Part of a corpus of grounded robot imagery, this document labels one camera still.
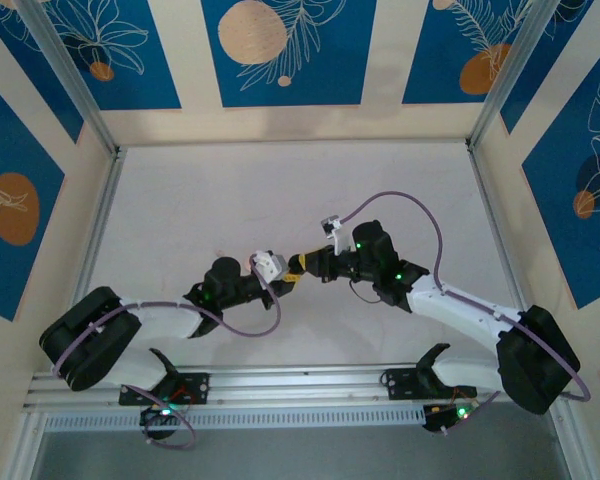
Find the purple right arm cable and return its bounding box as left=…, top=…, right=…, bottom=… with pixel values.
left=340, top=190, right=592, bottom=436

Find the slotted grey cable duct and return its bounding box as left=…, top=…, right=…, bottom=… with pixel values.
left=44, top=403, right=481, bottom=432

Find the aluminium mounting rail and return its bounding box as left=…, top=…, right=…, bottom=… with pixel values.
left=27, top=362, right=574, bottom=407

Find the aluminium side rail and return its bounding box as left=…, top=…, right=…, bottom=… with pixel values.
left=62, top=147, right=127, bottom=346
left=467, top=142, right=531, bottom=306

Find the aluminium frame post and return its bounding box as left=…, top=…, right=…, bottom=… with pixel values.
left=14, top=0, right=125, bottom=157
left=467, top=0, right=574, bottom=151

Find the blue floral wall panel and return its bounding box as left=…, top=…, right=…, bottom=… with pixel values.
left=42, top=0, right=183, bottom=112
left=0, top=72, right=66, bottom=323
left=499, top=0, right=600, bottom=137
left=201, top=0, right=380, bottom=109
left=401, top=0, right=554, bottom=106
left=0, top=0, right=85, bottom=145
left=521, top=47, right=600, bottom=310

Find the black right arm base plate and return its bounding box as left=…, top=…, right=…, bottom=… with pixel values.
left=383, top=367, right=479, bottom=402

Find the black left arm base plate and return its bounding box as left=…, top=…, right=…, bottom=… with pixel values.
left=118, top=372, right=212, bottom=407

